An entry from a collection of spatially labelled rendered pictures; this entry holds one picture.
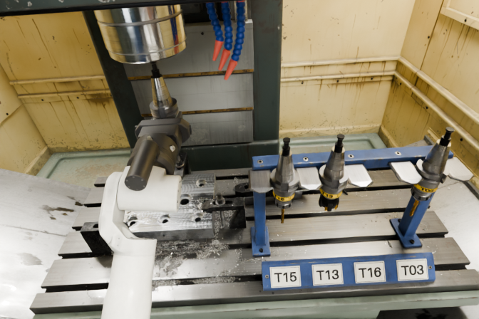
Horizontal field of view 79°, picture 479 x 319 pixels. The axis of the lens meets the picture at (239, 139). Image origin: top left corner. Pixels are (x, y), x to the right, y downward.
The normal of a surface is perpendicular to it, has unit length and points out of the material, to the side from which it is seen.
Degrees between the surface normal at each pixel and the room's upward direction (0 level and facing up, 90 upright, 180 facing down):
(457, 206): 24
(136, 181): 89
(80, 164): 0
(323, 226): 0
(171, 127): 1
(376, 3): 90
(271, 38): 90
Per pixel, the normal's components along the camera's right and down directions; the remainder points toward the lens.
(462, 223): -0.46, -0.71
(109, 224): 0.10, -0.29
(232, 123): 0.02, 0.59
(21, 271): 0.36, -0.75
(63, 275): -0.06, -0.80
